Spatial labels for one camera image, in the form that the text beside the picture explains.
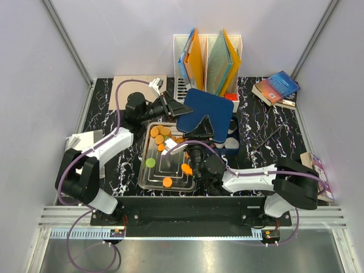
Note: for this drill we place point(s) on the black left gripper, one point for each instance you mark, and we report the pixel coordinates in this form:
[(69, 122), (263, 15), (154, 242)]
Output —
[(170, 107)]

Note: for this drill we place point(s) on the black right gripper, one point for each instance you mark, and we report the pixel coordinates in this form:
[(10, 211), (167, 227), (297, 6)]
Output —
[(204, 130)]

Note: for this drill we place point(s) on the blue tin lid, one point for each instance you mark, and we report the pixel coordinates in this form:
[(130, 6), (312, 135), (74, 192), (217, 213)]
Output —
[(218, 109)]

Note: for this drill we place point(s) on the black sandwich cookie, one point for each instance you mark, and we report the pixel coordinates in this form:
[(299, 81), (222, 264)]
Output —
[(233, 125)]

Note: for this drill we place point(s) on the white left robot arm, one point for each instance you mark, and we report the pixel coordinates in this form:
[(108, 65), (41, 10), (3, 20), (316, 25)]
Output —
[(79, 173)]

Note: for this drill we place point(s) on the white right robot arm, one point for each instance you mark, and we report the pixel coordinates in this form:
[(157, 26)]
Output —
[(292, 185)]

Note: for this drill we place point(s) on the orange round cookie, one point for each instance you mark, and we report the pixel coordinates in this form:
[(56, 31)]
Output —
[(154, 132), (159, 139), (167, 182), (165, 131)]

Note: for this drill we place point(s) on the orange swirl cookie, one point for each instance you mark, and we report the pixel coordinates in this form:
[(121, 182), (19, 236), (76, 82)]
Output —
[(180, 140)]

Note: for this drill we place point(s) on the white paper cup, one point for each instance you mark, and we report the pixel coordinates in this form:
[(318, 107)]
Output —
[(231, 143), (229, 131)]

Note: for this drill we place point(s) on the blue cookie tin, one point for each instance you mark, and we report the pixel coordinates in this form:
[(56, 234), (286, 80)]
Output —
[(219, 147)]

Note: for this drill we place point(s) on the orange fish cookie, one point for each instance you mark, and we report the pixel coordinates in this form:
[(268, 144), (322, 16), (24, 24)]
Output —
[(186, 169)]

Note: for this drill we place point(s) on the red small box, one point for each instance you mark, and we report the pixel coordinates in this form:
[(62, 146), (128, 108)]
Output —
[(231, 96)]

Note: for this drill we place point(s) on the blue folder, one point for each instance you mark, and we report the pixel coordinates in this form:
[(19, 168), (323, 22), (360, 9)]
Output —
[(182, 67)]

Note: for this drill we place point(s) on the orange folder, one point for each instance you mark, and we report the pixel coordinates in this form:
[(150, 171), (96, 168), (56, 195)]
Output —
[(193, 61)]

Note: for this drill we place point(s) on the tan clipboard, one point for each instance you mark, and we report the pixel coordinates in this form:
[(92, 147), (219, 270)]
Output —
[(130, 87)]

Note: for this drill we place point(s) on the green round cookie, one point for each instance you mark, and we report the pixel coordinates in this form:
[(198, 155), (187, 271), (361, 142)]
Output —
[(150, 163)]

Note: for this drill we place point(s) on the steel baking tray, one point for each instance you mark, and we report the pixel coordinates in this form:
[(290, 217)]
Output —
[(152, 178)]

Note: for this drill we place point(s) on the teal folder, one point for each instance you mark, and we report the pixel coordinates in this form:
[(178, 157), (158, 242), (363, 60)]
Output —
[(218, 61)]

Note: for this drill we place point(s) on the yellow folder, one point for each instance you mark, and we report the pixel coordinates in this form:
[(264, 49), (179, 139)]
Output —
[(234, 64)]

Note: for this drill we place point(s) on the blue paperback book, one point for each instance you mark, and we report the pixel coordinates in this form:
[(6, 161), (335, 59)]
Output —
[(277, 87)]

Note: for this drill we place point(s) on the lower paperback book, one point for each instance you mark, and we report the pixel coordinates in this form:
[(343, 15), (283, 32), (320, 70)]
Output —
[(288, 102)]

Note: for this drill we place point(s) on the white paper manual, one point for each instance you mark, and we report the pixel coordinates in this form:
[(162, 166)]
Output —
[(83, 140)]

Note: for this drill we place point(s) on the purple box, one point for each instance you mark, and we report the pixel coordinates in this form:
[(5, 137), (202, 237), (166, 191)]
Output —
[(308, 159)]

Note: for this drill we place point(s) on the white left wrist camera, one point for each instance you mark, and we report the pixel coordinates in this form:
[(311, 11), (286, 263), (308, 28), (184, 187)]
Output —
[(156, 85)]

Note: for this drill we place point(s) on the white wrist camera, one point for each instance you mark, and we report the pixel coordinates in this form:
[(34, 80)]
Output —
[(156, 85), (171, 147)]

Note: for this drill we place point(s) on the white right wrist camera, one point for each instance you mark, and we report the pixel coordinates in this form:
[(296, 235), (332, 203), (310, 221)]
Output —
[(171, 147)]

